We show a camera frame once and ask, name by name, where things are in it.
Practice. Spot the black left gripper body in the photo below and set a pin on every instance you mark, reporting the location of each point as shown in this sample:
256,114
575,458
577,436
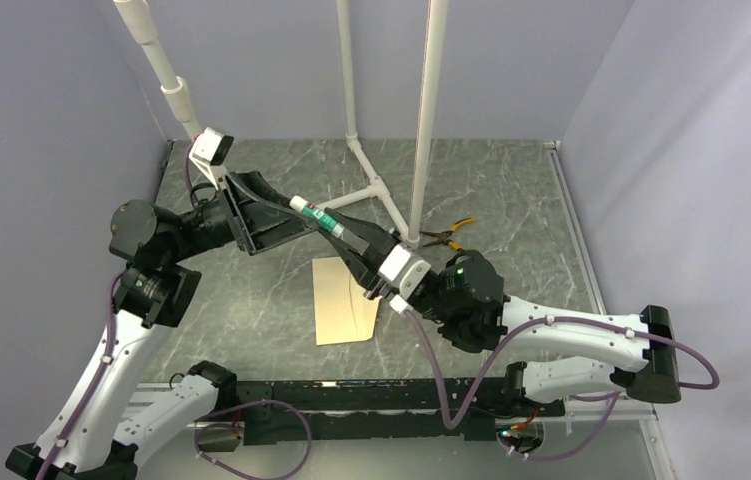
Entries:
228,211

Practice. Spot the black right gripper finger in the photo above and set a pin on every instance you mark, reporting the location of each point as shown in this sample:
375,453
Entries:
373,235
361,265

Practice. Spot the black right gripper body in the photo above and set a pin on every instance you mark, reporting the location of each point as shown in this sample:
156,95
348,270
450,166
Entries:
374,258

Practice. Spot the white green glue stick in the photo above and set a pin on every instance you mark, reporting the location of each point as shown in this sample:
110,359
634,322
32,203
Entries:
323,219

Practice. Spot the tan paper envelope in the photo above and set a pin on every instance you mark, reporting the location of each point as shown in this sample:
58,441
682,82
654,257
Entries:
342,313

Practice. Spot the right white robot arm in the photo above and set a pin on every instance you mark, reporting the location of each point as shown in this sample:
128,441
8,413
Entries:
630,353

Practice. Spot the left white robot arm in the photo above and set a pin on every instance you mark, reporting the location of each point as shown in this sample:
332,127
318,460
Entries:
92,437

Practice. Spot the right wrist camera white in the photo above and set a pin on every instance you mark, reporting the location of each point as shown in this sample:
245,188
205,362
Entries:
422,268

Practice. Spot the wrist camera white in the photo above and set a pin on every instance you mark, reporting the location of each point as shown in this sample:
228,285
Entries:
422,268
208,153

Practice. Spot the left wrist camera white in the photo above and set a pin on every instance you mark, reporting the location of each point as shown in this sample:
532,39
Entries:
208,153

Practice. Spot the yellow handled pliers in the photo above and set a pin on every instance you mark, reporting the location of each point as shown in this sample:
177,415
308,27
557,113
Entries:
446,237

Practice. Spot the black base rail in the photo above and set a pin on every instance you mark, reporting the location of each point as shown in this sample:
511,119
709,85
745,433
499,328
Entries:
277,411

